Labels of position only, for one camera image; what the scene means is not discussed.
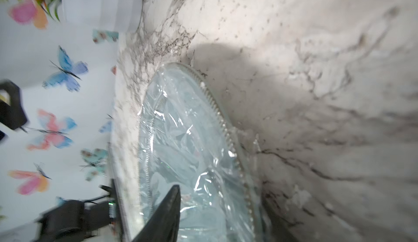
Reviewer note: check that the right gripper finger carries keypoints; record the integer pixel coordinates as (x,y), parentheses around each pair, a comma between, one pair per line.
(163,226)

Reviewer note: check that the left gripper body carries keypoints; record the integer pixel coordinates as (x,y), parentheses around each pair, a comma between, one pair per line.
(13,115)

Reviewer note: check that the teal ceramic plate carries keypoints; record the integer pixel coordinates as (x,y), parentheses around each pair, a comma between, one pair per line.
(192,157)

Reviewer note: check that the clear plastic wrap sheet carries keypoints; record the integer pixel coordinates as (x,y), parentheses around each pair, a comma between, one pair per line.
(196,163)

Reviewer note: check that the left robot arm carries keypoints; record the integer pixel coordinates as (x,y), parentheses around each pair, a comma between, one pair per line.
(39,186)

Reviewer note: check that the potted plant white pot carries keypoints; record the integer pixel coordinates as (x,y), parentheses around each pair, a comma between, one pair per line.
(113,15)

